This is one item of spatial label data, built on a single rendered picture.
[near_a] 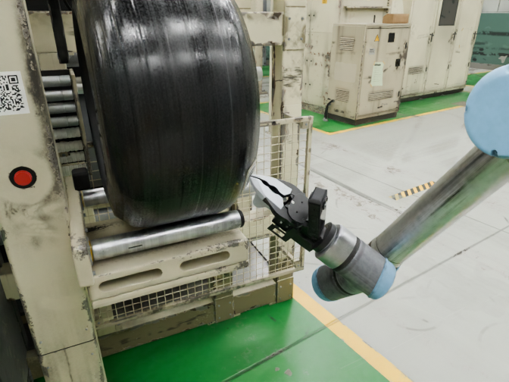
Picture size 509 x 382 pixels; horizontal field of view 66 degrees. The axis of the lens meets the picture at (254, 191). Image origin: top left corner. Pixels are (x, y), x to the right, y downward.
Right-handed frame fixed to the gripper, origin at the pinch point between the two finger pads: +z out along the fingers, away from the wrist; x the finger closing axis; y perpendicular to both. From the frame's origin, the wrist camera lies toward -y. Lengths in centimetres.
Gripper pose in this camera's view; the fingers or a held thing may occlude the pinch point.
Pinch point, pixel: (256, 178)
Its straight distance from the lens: 81.5
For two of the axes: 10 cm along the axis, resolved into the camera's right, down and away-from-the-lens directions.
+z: -8.0, -6.0, -0.9
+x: 4.2, -6.5, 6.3
